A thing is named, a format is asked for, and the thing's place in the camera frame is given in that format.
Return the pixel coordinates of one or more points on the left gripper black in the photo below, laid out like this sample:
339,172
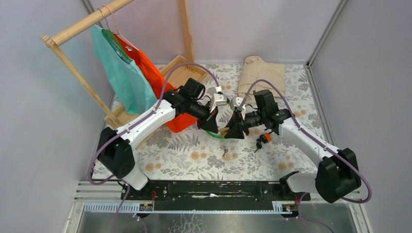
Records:
208,122

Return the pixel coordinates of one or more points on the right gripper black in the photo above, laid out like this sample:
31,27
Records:
236,127

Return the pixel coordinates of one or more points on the brass padlock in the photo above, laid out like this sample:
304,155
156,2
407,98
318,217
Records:
224,131

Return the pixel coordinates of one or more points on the green cable lock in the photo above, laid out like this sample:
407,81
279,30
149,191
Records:
215,135

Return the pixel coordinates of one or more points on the orange black key bunch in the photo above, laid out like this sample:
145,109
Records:
263,139

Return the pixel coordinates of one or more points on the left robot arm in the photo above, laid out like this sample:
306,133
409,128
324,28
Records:
115,150

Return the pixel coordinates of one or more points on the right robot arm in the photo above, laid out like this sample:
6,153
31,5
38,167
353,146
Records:
336,174

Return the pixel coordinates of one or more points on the orange garment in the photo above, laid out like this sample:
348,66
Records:
156,81

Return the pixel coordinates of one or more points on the floral table mat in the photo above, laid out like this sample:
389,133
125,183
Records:
194,155

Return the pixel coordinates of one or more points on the folded beige garment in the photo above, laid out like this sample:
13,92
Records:
255,68

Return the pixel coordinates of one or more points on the teal t-shirt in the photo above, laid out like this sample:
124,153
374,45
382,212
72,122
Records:
126,79

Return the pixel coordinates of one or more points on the pink hanger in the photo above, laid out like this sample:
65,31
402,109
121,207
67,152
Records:
118,30

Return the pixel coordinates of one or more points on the green hanger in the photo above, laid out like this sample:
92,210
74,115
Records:
115,45

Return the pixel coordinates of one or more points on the silver cable lock keys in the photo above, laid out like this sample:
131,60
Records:
224,151

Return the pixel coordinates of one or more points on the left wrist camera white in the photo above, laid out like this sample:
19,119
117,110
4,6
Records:
218,98

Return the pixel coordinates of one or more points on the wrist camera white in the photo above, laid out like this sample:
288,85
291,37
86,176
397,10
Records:
237,106
218,98

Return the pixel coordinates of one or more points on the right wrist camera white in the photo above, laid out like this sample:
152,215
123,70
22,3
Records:
237,106

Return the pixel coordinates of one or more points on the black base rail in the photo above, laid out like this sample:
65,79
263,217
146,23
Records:
245,196

